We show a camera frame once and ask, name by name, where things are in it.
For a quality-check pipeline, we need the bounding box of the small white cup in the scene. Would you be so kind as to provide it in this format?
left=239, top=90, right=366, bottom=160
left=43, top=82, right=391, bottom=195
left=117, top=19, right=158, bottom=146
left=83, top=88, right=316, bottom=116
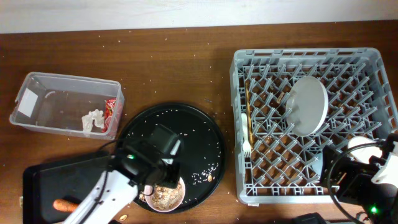
left=347, top=136, right=382, bottom=164

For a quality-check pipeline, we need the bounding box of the blue plastic cup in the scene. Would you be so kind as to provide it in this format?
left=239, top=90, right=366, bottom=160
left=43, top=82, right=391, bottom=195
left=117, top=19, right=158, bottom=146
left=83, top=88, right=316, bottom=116
left=311, top=154, right=323, bottom=176

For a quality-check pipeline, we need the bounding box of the white bowl with food scraps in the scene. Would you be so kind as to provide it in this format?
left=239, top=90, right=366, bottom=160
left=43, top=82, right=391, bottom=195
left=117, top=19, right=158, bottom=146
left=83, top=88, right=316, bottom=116
left=139, top=178, right=186, bottom=213

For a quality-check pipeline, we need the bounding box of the red snack wrapper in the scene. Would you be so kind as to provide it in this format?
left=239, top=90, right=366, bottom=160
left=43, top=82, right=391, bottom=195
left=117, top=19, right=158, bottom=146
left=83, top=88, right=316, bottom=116
left=102, top=98, right=116, bottom=133

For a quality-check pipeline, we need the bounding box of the white tissue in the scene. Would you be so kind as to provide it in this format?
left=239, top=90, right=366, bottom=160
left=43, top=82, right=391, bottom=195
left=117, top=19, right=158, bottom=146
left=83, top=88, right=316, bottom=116
left=81, top=109, right=104, bottom=132

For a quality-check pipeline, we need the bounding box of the grey plate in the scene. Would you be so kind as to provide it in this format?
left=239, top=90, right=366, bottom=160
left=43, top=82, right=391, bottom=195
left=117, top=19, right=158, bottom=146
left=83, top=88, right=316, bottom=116
left=285, top=76, right=329, bottom=137

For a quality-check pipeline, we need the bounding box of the white plastic fork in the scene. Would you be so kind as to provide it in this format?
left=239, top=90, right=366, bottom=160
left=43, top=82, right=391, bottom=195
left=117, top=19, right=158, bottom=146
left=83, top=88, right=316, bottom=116
left=241, top=113, right=251, bottom=158

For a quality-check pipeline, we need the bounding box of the orange carrot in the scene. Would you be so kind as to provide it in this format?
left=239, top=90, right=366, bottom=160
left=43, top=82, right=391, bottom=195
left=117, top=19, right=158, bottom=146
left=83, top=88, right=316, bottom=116
left=53, top=199, right=78, bottom=213

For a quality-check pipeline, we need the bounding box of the wooden chopstick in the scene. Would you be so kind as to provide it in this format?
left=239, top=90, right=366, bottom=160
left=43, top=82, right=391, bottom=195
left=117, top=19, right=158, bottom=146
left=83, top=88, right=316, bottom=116
left=245, top=81, right=252, bottom=149

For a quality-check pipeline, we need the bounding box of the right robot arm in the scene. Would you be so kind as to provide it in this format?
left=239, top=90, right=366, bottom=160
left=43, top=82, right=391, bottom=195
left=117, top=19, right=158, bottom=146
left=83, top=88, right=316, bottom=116
left=320, top=134, right=397, bottom=223

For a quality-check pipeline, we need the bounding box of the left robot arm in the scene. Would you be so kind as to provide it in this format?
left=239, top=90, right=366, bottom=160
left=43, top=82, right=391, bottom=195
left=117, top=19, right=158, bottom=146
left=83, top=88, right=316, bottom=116
left=64, top=124, right=183, bottom=223

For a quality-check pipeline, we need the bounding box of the grey plastic dishwasher rack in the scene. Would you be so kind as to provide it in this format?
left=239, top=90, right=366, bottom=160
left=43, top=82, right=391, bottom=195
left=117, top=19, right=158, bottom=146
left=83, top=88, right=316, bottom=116
left=229, top=48, right=397, bottom=205

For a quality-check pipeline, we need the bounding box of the round black tray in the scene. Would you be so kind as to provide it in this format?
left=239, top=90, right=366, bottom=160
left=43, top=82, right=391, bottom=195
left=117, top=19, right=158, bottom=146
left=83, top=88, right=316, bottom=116
left=119, top=103, right=227, bottom=213

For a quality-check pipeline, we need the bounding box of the nut on table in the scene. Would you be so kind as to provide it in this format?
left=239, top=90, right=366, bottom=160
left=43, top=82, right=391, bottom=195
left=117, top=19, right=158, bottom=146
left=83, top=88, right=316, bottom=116
left=119, top=215, right=127, bottom=222

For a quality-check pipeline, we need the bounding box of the black rectangular tray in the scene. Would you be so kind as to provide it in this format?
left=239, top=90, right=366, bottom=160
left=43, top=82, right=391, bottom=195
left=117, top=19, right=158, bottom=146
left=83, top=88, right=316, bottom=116
left=22, top=151, right=108, bottom=223

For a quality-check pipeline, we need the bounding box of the clear plastic bin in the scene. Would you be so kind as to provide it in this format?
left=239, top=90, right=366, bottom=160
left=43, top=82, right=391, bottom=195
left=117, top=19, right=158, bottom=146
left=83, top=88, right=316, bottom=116
left=9, top=72, right=124, bottom=140

